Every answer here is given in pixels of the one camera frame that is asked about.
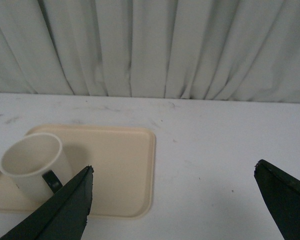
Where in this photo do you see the white mug with black handle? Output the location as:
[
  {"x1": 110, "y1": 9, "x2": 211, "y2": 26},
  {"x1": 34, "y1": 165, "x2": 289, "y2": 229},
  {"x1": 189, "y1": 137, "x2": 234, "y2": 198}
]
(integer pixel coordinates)
[{"x1": 0, "y1": 132, "x2": 73, "y2": 203}]

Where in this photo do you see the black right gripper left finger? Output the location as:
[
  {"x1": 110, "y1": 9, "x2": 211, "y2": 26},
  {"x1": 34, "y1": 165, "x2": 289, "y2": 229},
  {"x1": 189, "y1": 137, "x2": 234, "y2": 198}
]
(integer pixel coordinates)
[{"x1": 1, "y1": 165, "x2": 94, "y2": 240}]

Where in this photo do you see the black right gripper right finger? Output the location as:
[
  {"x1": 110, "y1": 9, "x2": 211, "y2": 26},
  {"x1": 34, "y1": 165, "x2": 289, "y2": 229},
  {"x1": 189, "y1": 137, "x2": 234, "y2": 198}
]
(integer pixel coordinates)
[{"x1": 254, "y1": 159, "x2": 300, "y2": 240}]

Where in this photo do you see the white pleated curtain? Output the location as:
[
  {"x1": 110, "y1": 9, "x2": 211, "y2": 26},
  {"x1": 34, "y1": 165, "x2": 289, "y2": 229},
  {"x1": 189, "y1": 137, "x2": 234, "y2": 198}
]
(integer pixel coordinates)
[{"x1": 0, "y1": 0, "x2": 300, "y2": 103}]

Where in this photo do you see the beige rectangular tray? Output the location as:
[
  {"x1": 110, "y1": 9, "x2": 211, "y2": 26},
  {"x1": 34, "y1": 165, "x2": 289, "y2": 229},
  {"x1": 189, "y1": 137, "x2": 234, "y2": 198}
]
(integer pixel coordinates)
[{"x1": 0, "y1": 124, "x2": 157, "y2": 218}]

